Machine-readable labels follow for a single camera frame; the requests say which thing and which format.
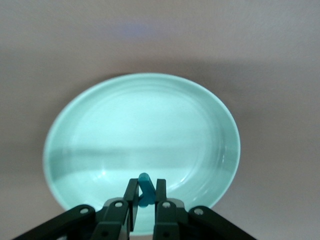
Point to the teal foam letter r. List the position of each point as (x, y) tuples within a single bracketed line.
[(147, 190)]

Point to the mint green plate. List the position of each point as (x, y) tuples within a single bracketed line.
[(140, 125)]

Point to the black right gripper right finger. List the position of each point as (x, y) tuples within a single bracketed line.
[(170, 217)]

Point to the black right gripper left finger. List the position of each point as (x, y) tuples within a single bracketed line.
[(117, 215)]

